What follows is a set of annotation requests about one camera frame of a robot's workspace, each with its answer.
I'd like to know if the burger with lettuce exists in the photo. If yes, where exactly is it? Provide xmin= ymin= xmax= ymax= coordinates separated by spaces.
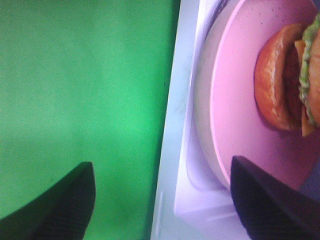
xmin=254 ymin=14 xmax=320 ymax=137

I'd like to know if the glass microwave turntable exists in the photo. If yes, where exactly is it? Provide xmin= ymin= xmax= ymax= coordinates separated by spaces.
xmin=193 ymin=0 xmax=242 ymax=189

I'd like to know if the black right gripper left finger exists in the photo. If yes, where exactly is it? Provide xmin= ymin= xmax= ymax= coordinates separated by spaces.
xmin=0 ymin=162 xmax=96 ymax=240

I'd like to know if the pink round plate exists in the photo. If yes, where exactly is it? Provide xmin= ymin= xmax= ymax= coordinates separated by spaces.
xmin=209 ymin=0 xmax=320 ymax=190

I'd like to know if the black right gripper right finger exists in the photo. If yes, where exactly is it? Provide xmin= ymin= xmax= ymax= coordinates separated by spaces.
xmin=230 ymin=156 xmax=320 ymax=240

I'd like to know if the white microwave oven body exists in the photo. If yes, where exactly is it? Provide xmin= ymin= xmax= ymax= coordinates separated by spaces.
xmin=150 ymin=0 xmax=248 ymax=240

